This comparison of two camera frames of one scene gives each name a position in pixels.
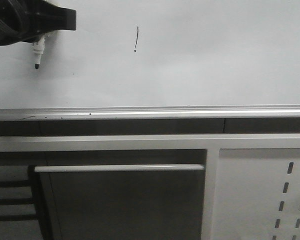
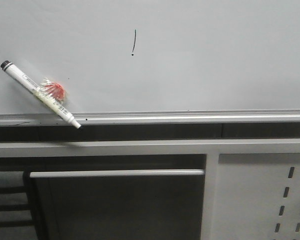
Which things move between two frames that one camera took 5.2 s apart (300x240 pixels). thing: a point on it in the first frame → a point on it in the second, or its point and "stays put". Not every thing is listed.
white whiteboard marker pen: [38, 48] → [12, 70]
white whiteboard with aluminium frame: [160, 59] stays put
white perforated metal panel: [262, 194] stays put
